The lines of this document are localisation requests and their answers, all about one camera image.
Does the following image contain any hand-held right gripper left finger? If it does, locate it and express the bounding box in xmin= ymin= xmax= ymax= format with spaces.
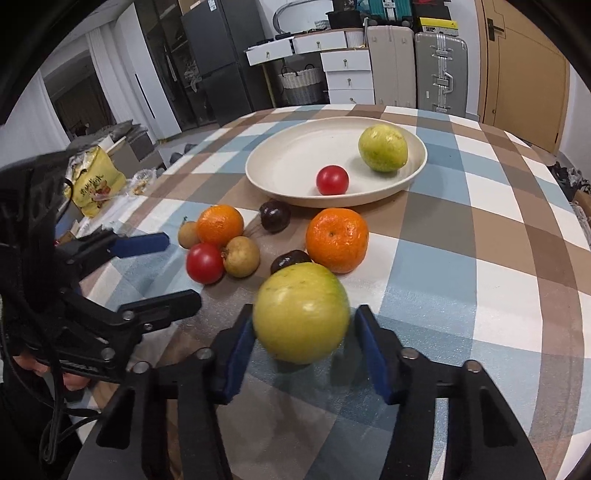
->
xmin=69 ymin=305 xmax=257 ymax=480

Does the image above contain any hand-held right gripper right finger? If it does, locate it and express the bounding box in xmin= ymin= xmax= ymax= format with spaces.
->
xmin=353 ymin=305 xmax=546 ymax=480

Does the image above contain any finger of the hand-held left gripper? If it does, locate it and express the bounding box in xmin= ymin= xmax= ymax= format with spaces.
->
xmin=58 ymin=231 xmax=170 ymax=280
xmin=60 ymin=289 xmax=203 ymax=384

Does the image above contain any small brown longan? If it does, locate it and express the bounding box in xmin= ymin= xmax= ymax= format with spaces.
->
xmin=178 ymin=220 xmax=201 ymax=249

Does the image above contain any red tomato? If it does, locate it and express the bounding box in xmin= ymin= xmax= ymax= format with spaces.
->
xmin=316 ymin=165 xmax=350 ymax=196
xmin=186 ymin=243 xmax=225 ymax=284

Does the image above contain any yellow-green guava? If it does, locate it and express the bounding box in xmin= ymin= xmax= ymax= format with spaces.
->
xmin=252 ymin=263 xmax=352 ymax=365

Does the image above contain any small orange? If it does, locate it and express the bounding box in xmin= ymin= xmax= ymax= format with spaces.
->
xmin=197 ymin=204 xmax=245 ymax=247

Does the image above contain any large brown longan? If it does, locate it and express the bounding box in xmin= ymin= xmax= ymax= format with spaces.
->
xmin=223 ymin=236 xmax=261 ymax=278

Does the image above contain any dark purple plum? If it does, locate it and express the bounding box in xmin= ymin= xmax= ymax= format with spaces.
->
xmin=270 ymin=250 xmax=312 ymax=275
xmin=259 ymin=200 xmax=292 ymax=233

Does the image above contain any large orange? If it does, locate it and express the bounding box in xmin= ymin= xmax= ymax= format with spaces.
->
xmin=306 ymin=208 xmax=369 ymax=274

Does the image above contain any cream round plate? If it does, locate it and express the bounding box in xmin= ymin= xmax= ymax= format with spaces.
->
xmin=246 ymin=117 xmax=428 ymax=208

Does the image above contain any person's left hand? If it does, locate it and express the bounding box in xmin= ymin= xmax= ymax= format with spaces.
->
xmin=11 ymin=353 xmax=90 ymax=392

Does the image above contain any clear snack bag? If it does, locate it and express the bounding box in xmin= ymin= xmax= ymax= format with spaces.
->
xmin=127 ymin=168 xmax=158 ymax=195

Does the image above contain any yellow snack bag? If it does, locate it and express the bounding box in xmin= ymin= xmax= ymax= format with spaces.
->
xmin=69 ymin=147 xmax=126 ymax=219

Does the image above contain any checkered tablecloth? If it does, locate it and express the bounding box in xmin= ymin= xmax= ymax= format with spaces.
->
xmin=78 ymin=104 xmax=591 ymax=480

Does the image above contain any dark grey fridge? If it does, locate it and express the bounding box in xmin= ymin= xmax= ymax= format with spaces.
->
xmin=180 ymin=7 xmax=273 ymax=125

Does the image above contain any green guava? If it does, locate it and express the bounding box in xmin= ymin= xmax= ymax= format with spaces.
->
xmin=359 ymin=124 xmax=409 ymax=173

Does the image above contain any woven laundry basket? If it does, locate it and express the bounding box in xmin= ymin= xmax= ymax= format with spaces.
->
xmin=277 ymin=65 xmax=324 ymax=106

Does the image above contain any flat cardboard sheet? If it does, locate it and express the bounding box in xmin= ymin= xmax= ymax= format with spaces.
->
xmin=178 ymin=0 xmax=227 ymax=14

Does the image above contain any small brown cardboard box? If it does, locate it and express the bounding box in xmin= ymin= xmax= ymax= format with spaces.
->
xmin=573 ymin=189 xmax=591 ymax=223

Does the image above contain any white drawer desk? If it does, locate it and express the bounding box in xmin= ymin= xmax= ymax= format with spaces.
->
xmin=246 ymin=28 xmax=376 ymax=106

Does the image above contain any row of shoes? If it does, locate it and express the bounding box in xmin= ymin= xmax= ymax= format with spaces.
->
xmin=551 ymin=159 xmax=591 ymax=204

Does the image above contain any metal hoop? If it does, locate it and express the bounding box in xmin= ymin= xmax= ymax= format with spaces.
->
xmin=272 ymin=4 xmax=333 ymax=34

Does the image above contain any beige suitcase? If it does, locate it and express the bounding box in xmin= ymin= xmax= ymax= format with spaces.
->
xmin=366 ymin=25 xmax=417 ymax=109

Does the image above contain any silver suitcase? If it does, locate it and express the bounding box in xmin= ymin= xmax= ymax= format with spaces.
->
xmin=414 ymin=31 xmax=469 ymax=116

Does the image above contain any black box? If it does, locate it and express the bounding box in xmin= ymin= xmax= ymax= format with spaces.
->
xmin=325 ymin=9 xmax=363 ymax=28

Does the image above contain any wooden door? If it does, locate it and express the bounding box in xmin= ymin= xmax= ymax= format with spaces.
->
xmin=475 ymin=0 xmax=571 ymax=155

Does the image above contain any yellow shoe box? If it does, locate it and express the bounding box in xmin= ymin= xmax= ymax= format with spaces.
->
xmin=418 ymin=18 xmax=458 ymax=37

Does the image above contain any teal suitcase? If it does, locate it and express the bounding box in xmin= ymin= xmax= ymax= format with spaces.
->
xmin=358 ymin=0 xmax=411 ymax=21

